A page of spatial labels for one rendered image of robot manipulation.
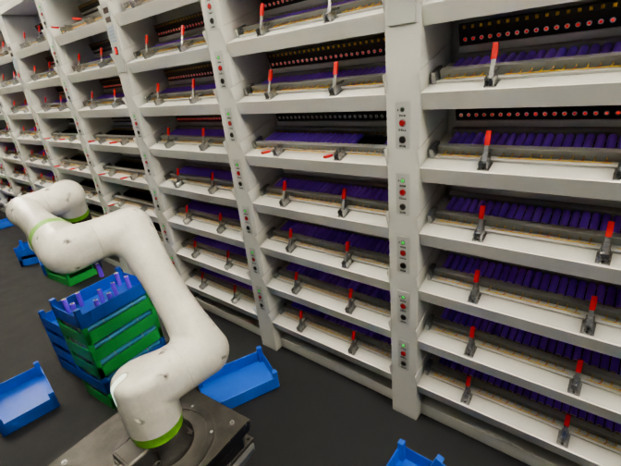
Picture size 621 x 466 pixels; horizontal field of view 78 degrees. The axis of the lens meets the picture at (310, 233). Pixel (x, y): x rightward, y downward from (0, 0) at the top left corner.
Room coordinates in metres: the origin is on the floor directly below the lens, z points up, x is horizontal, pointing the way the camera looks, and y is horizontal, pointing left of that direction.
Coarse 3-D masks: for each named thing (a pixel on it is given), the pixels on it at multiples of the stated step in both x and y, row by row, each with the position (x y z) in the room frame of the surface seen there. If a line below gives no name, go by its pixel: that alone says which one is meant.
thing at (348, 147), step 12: (264, 144) 1.45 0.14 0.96; (276, 144) 1.41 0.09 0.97; (288, 144) 1.37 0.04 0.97; (300, 144) 1.33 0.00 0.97; (312, 144) 1.30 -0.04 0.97; (324, 144) 1.27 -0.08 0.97; (336, 144) 1.24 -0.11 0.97; (348, 144) 1.21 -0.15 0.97; (360, 144) 1.19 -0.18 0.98; (372, 144) 1.16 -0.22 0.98
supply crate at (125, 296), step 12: (108, 276) 1.52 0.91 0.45; (120, 276) 1.54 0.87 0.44; (132, 276) 1.51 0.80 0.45; (84, 288) 1.43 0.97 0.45; (96, 288) 1.47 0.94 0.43; (108, 288) 1.50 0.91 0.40; (120, 288) 1.49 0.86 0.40; (132, 288) 1.40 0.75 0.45; (60, 300) 1.35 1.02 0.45; (72, 300) 1.38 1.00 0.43; (84, 300) 1.42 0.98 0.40; (108, 300) 1.31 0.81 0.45; (120, 300) 1.34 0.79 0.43; (60, 312) 1.28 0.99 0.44; (72, 312) 1.22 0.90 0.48; (84, 312) 1.33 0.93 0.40; (96, 312) 1.26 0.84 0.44; (108, 312) 1.30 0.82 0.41; (72, 324) 1.24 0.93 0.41; (84, 324) 1.22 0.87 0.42
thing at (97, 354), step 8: (152, 312) 1.44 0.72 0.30; (144, 320) 1.40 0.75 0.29; (152, 320) 1.43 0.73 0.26; (128, 328) 1.34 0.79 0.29; (136, 328) 1.36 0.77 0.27; (144, 328) 1.39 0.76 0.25; (64, 336) 1.32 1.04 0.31; (120, 336) 1.31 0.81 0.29; (128, 336) 1.33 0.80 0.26; (136, 336) 1.36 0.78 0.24; (72, 344) 1.29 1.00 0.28; (104, 344) 1.25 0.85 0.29; (112, 344) 1.27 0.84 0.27; (120, 344) 1.30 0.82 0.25; (80, 352) 1.26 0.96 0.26; (88, 352) 1.22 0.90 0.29; (96, 352) 1.22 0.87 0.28; (104, 352) 1.24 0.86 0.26; (96, 360) 1.21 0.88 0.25
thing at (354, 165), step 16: (272, 128) 1.58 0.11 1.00; (240, 144) 1.45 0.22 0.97; (256, 160) 1.43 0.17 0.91; (272, 160) 1.37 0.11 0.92; (288, 160) 1.32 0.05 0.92; (304, 160) 1.27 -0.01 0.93; (320, 160) 1.23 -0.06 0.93; (352, 160) 1.16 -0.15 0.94; (368, 160) 1.13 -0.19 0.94; (384, 160) 1.10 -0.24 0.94; (368, 176) 1.12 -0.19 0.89; (384, 176) 1.08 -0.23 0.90
